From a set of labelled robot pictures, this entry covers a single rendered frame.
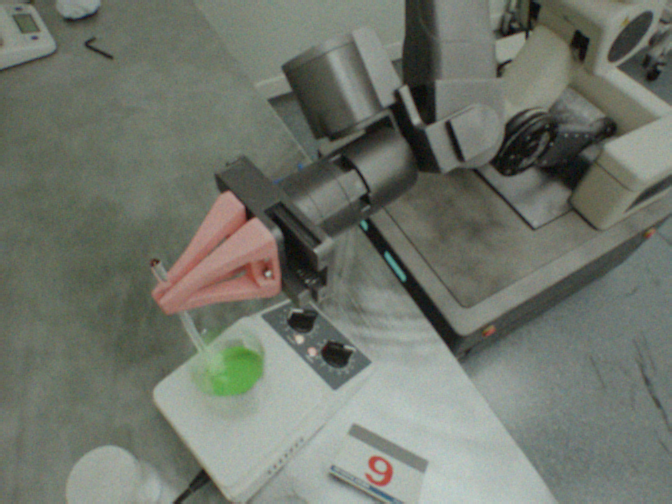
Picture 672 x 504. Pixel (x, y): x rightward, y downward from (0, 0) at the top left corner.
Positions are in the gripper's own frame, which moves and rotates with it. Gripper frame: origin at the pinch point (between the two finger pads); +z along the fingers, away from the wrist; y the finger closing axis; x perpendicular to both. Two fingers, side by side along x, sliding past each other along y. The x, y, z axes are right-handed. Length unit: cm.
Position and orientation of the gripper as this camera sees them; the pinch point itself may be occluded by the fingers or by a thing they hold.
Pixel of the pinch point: (170, 296)
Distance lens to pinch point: 30.2
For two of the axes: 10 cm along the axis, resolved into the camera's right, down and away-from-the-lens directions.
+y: 6.6, 6.4, -4.1
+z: -7.5, 5.2, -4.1
